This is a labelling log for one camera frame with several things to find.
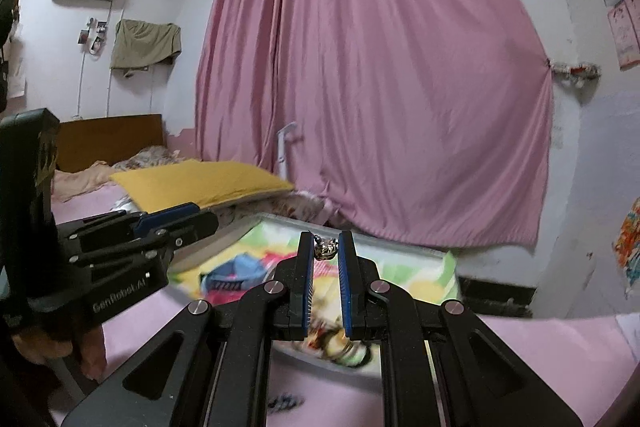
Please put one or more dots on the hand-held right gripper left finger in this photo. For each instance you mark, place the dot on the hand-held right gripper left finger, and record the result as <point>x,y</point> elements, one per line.
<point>310,282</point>

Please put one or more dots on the blue watch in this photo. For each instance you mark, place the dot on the blue watch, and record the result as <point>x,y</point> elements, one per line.
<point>240,272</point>

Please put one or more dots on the pink curtain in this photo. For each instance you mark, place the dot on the pink curtain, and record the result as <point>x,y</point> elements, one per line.
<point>375,57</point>

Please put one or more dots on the colourful cartoon box liner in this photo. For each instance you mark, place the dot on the colourful cartoon box liner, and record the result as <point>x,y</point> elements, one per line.
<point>415,272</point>

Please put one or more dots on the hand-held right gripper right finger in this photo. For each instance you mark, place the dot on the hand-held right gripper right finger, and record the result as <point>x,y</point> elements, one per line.
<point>345,287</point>

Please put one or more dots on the pink bed sheet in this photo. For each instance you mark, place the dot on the pink bed sheet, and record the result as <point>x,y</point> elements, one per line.
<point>85,207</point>

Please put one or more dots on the green hanging cloth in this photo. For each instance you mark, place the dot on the green hanging cloth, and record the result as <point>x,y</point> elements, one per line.
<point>145,44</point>

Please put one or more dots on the dark hanging garment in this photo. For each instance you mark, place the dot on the dark hanging garment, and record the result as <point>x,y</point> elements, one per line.
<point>7,22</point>

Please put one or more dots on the grey shallow box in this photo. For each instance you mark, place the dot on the grey shallow box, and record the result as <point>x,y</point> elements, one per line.
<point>215,252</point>

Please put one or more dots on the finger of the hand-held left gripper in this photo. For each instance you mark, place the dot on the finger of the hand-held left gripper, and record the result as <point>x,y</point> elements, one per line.
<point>195,229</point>
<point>170,213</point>

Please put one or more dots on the pink table cloth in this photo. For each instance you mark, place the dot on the pink table cloth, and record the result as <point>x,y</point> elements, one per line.
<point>525,347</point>

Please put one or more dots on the colourful cartoon wall sticker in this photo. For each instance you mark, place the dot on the colourful cartoon wall sticker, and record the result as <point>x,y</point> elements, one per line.
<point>630,247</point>

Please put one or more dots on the white folding desk lamp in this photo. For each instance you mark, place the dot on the white folding desk lamp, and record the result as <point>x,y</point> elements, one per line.
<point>284,157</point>

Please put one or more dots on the beige floral quilt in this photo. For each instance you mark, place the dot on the beige floral quilt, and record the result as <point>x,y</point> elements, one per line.
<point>80,182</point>

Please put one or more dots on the yellow pillow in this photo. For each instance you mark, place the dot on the yellow pillow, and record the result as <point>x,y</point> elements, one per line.
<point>200,184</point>

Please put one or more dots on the wooden headboard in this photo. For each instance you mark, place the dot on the wooden headboard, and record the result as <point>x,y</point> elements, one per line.
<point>110,139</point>

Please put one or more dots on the person's left hand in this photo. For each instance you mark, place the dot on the person's left hand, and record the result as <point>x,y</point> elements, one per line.
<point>45,344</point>

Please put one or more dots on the wall hook device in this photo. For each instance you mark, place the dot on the wall hook device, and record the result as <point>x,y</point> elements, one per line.
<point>95,39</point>

